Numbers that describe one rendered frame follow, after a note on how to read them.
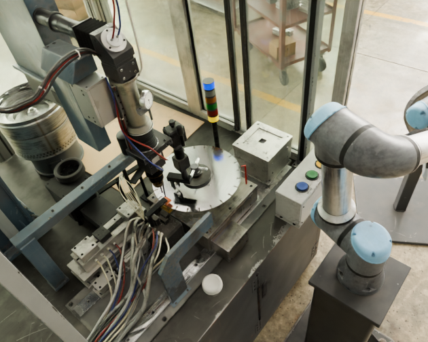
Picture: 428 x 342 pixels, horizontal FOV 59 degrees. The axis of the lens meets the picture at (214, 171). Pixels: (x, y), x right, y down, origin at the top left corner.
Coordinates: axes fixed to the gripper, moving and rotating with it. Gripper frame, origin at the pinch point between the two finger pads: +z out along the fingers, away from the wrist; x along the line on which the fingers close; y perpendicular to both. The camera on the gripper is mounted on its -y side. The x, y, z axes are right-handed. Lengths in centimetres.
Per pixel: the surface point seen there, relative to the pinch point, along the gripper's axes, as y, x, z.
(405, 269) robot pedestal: -9.6, -32.0, 16.3
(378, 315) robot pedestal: -23, -48, 16
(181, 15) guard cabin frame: -84, 59, -37
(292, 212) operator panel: -45.1, -11.6, 8.6
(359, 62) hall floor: 46, 213, 91
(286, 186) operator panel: -46.8, -4.9, 1.3
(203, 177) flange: -77, -4, -5
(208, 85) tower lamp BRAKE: -73, 26, -24
